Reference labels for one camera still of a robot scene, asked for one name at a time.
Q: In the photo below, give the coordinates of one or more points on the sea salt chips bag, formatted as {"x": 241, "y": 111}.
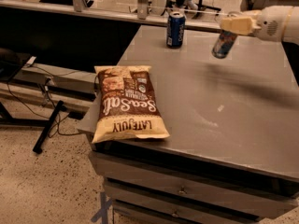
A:
{"x": 127, "y": 105}

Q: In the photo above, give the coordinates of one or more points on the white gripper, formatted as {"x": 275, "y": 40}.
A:
{"x": 270, "y": 23}

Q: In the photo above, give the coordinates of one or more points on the blue pepsi can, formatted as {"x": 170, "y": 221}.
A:
{"x": 175, "y": 29}

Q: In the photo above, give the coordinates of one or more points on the black floor stand bar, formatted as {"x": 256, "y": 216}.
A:
{"x": 37, "y": 148}

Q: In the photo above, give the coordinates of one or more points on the black desk at left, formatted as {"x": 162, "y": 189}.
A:
{"x": 11, "y": 63}

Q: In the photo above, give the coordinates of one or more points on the grey drawer cabinet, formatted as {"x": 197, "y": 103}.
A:
{"x": 168, "y": 187}

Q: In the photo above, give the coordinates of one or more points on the red bull can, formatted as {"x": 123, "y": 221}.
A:
{"x": 223, "y": 44}

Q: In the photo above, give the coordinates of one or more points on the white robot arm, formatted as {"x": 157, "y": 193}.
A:
{"x": 295, "y": 23}

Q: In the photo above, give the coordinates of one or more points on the metal rail barrier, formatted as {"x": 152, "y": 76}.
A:
{"x": 78, "y": 11}

